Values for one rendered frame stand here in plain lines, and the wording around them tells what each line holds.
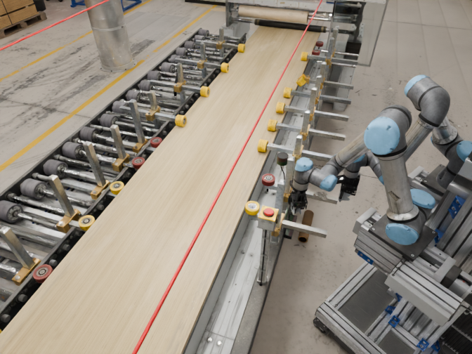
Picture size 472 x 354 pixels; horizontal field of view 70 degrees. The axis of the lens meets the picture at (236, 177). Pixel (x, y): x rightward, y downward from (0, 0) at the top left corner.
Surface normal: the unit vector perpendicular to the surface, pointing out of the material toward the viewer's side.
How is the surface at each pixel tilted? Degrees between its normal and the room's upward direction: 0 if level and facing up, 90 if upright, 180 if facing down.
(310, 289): 0
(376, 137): 83
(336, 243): 0
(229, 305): 0
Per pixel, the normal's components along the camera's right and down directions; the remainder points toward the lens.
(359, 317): 0.00, -0.74
